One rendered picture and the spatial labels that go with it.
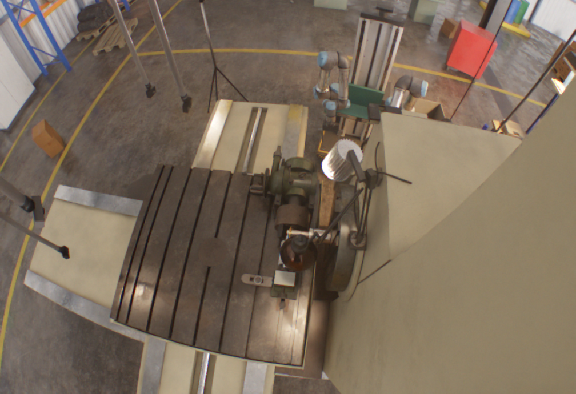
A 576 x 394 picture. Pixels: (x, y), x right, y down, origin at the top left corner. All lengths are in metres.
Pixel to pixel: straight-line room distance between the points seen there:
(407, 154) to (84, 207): 2.84
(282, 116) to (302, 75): 1.73
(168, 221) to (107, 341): 1.79
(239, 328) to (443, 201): 1.26
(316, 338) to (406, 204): 1.36
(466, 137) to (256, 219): 1.31
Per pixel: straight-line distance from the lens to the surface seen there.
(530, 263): 0.37
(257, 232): 1.77
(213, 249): 1.79
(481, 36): 5.16
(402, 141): 1.08
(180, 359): 2.11
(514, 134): 3.28
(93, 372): 3.46
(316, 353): 2.06
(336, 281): 1.30
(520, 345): 0.38
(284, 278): 1.46
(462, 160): 1.16
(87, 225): 2.95
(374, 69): 2.50
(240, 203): 1.87
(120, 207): 2.74
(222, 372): 2.03
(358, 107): 2.64
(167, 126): 3.96
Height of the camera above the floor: 2.66
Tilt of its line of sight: 59 degrees down
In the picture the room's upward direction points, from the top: 1 degrees counter-clockwise
